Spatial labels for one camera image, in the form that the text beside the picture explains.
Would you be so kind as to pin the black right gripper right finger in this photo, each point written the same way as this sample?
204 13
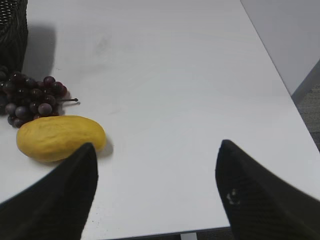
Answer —
259 205

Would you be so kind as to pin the yellow mango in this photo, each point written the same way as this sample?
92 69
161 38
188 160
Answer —
53 138

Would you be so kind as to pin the black wicker basket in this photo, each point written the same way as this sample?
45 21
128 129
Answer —
13 33

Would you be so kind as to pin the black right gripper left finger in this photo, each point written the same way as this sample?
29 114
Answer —
57 206

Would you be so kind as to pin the purple grape bunch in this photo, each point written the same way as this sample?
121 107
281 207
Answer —
24 99

